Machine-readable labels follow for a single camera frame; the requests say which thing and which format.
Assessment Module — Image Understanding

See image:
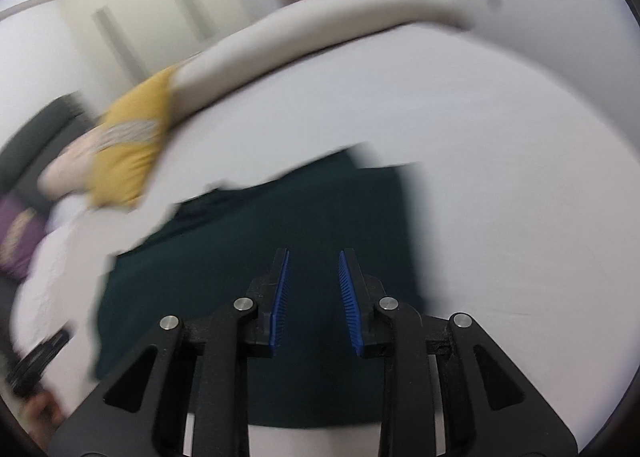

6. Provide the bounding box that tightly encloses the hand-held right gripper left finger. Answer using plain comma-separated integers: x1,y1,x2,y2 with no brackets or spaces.
50,248,291,457

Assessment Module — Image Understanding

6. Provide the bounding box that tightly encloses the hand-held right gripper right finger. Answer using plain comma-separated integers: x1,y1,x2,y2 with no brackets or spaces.
338,248,578,457

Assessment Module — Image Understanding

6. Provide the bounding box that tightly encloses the dark green sweater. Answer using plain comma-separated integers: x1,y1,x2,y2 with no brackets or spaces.
90,144,426,430

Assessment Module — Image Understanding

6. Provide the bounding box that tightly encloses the person's left hand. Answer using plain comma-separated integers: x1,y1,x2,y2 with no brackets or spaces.
25,387,68,438

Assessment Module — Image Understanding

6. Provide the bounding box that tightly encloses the white towel blanket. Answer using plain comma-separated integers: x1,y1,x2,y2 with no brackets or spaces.
10,210,116,353

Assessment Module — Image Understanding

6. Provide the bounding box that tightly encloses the purple patterned pillow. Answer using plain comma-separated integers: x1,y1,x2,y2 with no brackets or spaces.
0,194,48,280

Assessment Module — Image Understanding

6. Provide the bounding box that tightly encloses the yellow patterned pillow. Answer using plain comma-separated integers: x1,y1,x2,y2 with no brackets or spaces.
87,64,176,210

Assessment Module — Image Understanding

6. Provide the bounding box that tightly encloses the grey upholstered headboard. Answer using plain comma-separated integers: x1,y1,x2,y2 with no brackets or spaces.
0,92,96,198

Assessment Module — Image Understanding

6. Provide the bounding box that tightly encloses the beige rolled duvet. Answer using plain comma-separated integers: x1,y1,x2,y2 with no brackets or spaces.
37,0,473,198

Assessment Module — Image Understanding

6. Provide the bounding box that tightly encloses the white wardrobe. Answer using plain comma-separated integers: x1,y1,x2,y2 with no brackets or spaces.
60,0,291,93

